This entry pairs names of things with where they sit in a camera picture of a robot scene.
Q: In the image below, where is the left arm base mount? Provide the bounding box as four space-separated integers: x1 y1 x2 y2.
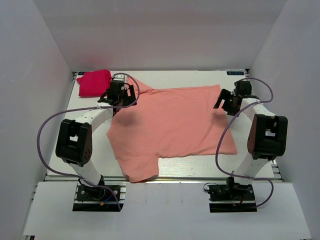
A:
72 184 126 213

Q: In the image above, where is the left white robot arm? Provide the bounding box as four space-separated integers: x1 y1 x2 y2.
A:
55 80 137 200

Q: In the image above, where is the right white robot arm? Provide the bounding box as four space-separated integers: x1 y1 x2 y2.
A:
214 77 288 200

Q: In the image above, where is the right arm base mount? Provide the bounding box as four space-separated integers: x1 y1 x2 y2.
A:
203 181 257 213

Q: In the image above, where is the folded magenta t shirt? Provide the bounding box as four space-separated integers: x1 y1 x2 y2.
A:
76 69 112 98

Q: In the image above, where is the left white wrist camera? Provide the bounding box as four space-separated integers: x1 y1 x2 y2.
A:
112 74 127 83

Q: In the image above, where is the salmon pink t shirt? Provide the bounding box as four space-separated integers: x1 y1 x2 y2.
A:
107 80 237 183

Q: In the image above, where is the blue table label sticker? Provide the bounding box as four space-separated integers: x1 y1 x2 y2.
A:
226 71 245 76

